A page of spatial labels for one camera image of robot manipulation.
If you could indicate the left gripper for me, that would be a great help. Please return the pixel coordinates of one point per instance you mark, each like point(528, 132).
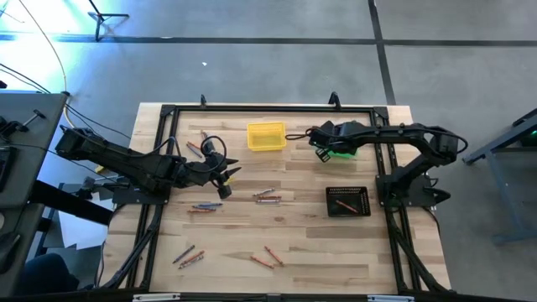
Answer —
point(205, 170)

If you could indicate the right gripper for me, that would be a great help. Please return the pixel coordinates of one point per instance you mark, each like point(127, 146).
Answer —
point(340, 134)

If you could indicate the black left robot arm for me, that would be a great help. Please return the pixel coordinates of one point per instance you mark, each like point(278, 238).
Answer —
point(126, 161)

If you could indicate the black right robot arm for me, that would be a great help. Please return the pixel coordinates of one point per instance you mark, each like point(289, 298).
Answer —
point(403, 132)

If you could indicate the green plastic basket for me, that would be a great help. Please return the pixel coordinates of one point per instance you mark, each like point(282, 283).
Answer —
point(346, 155)

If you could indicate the yellow plastic basket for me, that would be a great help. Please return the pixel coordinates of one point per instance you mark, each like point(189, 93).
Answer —
point(266, 138)

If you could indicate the black plastic basket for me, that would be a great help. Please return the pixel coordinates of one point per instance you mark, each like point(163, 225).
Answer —
point(361, 197)

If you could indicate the black support beam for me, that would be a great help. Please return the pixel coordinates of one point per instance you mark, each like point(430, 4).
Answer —
point(71, 203)

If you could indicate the gray metal stand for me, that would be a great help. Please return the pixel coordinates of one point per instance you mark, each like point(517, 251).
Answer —
point(495, 189)

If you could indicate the black tripod stand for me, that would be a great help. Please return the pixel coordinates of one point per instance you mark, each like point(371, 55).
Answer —
point(100, 25)

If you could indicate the gray side desk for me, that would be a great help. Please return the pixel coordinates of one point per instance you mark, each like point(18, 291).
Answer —
point(38, 159)

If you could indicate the person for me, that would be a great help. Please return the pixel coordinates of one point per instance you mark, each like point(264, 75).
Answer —
point(46, 274)

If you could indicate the black desk clamp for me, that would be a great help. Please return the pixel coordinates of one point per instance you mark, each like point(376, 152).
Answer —
point(12, 126)

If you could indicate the black desk device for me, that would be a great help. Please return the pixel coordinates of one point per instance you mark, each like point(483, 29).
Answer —
point(2, 165)

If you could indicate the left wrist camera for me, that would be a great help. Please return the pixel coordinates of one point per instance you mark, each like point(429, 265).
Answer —
point(224, 191)

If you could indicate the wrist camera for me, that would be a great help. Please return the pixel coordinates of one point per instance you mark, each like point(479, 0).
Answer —
point(224, 191)
point(322, 155)

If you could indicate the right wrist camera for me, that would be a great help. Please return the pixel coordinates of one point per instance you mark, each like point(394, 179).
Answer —
point(322, 155)

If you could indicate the black frame clamp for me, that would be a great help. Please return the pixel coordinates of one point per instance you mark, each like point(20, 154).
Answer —
point(334, 100)
point(203, 100)

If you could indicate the black metal table frame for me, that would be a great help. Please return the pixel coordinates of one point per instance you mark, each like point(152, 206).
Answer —
point(272, 108)

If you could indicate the white table bracket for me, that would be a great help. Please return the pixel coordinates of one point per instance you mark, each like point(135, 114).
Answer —
point(390, 298)
point(156, 297)

